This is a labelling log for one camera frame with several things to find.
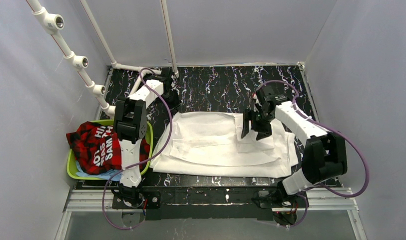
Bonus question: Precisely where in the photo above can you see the white PVC pipe frame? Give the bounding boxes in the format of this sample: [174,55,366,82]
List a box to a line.
[25,0,180,116]

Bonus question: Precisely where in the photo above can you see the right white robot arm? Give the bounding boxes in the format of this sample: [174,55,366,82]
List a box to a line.
[240,86,348,205]

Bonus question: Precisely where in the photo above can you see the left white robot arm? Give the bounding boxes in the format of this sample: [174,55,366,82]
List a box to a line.
[113,68,180,208]

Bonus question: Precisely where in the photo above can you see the red black plaid cloth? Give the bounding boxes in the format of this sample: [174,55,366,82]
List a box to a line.
[66,121,151,176]

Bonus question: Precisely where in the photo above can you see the green plastic basket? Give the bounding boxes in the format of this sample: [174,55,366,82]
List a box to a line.
[66,119,154,181]

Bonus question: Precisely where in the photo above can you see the blue cloth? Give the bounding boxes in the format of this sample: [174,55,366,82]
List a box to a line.
[75,161,121,181]

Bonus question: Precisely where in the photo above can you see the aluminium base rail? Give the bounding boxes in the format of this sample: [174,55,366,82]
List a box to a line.
[55,188,367,240]

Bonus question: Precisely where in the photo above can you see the white cloth sheet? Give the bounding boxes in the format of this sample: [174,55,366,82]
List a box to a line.
[150,111,298,179]

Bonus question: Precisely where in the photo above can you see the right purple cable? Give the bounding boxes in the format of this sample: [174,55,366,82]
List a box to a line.
[254,80,370,229]

